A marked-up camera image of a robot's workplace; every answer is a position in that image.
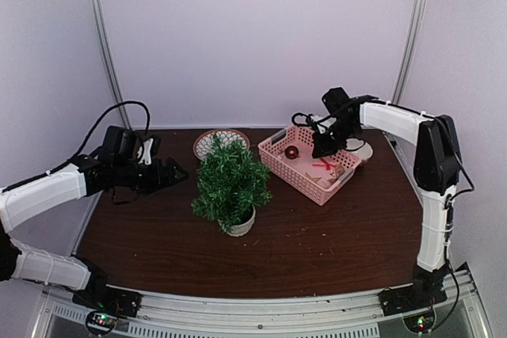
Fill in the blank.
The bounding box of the flower pattern plate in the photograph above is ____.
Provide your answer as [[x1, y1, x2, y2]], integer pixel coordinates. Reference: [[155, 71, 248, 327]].
[[193, 128, 250, 161]]

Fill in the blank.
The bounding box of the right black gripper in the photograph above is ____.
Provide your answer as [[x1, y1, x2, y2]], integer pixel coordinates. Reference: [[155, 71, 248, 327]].
[[312, 117, 360, 158]]

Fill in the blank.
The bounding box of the right black cable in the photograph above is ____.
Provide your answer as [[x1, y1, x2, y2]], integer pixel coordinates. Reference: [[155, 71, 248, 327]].
[[292, 112, 330, 129]]

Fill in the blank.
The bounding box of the front aluminium rail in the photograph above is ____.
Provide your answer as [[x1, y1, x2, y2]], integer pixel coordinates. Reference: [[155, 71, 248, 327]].
[[31, 274, 492, 338]]

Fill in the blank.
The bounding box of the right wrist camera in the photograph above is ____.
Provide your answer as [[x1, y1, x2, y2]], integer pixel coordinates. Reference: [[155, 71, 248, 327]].
[[307, 114, 332, 135]]

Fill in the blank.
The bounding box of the pink plastic basket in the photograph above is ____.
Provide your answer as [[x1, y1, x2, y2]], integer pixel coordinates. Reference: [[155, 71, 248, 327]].
[[257, 126, 360, 206]]

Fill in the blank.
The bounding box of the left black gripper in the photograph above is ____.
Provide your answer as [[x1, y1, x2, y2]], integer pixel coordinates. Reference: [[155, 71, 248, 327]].
[[113, 157, 189, 196]]

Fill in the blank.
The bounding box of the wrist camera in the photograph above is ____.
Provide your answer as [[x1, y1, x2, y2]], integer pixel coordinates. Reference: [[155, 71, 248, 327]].
[[136, 135, 161, 165], [307, 114, 332, 135]]

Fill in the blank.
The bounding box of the red ribbon bow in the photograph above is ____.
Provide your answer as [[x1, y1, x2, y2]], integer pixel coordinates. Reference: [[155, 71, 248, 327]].
[[312, 158, 342, 172]]

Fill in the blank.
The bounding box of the left black cable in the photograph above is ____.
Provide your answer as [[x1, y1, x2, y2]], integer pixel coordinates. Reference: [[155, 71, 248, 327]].
[[59, 101, 152, 165]]

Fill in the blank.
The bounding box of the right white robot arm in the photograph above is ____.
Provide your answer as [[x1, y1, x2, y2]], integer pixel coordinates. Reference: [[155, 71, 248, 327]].
[[304, 87, 463, 308]]

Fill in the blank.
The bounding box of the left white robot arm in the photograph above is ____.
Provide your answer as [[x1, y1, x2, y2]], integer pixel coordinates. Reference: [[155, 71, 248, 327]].
[[1, 126, 189, 310]]

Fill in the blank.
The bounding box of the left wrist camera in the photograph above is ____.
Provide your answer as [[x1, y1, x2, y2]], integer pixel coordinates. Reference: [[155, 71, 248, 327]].
[[136, 135, 161, 165]]

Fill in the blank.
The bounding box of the gold star ornament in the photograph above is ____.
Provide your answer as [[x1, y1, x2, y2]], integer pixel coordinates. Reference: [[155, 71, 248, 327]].
[[305, 172, 322, 184]]

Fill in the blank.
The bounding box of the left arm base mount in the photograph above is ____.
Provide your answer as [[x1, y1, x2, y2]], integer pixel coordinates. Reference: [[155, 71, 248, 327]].
[[72, 287, 142, 337]]

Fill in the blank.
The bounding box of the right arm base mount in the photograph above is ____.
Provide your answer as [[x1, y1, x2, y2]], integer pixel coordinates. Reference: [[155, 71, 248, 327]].
[[378, 286, 448, 335]]

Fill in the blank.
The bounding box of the right aluminium frame post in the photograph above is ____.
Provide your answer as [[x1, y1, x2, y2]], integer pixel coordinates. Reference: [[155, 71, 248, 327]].
[[391, 0, 427, 104]]

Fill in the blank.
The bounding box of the small green christmas tree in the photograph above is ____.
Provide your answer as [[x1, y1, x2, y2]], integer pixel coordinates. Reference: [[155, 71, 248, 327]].
[[192, 133, 272, 237]]

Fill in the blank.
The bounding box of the red bauble ornament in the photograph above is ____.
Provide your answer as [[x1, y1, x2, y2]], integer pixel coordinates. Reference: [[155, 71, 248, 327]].
[[284, 146, 299, 160]]

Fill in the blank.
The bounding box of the black cable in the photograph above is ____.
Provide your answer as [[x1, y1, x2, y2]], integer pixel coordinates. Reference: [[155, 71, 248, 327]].
[[292, 112, 330, 129], [59, 101, 152, 165]]

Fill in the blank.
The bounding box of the white ceramic bowl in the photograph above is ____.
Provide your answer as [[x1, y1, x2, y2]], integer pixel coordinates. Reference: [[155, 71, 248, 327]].
[[345, 138, 373, 165]]

